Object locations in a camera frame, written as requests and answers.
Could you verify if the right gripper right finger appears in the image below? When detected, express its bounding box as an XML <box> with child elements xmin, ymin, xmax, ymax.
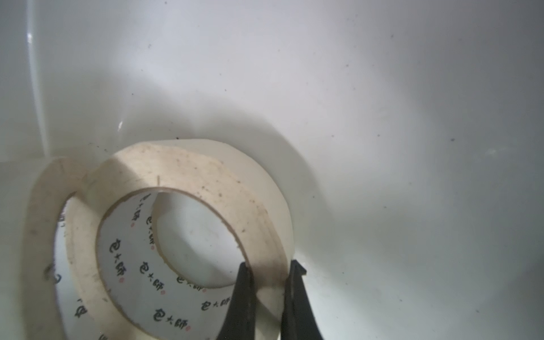
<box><xmin>280</xmin><ymin>259</ymin><xmax>323</xmax><ymax>340</ymax></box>

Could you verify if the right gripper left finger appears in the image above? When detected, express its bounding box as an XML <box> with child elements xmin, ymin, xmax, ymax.
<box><xmin>217</xmin><ymin>262</ymin><xmax>256</xmax><ymax>340</ymax></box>

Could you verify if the tape roll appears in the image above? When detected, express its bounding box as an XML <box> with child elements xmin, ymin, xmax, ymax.
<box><xmin>65</xmin><ymin>140</ymin><xmax>293</xmax><ymax>339</ymax></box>
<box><xmin>18</xmin><ymin>157</ymin><xmax>87</xmax><ymax>339</ymax></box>

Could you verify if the white plastic storage box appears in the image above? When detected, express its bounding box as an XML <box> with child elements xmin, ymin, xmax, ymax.
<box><xmin>1</xmin><ymin>1</ymin><xmax>543</xmax><ymax>339</ymax></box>

